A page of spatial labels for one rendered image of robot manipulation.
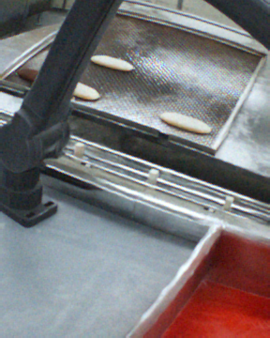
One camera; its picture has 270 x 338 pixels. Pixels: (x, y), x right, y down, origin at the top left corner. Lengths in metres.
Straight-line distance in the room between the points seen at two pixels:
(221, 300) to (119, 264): 0.17
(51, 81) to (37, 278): 0.28
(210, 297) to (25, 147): 0.34
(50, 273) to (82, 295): 0.06
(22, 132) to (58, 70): 0.11
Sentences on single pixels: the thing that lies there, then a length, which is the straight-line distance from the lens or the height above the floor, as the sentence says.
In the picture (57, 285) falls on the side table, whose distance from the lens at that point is 0.83.
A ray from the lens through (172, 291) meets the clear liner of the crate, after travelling 0.70.
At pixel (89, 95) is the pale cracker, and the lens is 1.20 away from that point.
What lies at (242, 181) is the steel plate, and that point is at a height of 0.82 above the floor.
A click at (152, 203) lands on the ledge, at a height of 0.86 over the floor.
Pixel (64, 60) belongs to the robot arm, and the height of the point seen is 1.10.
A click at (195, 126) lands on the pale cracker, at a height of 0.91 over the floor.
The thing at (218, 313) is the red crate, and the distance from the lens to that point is 0.83.
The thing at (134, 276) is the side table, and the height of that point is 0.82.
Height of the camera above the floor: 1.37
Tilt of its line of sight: 28 degrees down
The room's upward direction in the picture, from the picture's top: 11 degrees clockwise
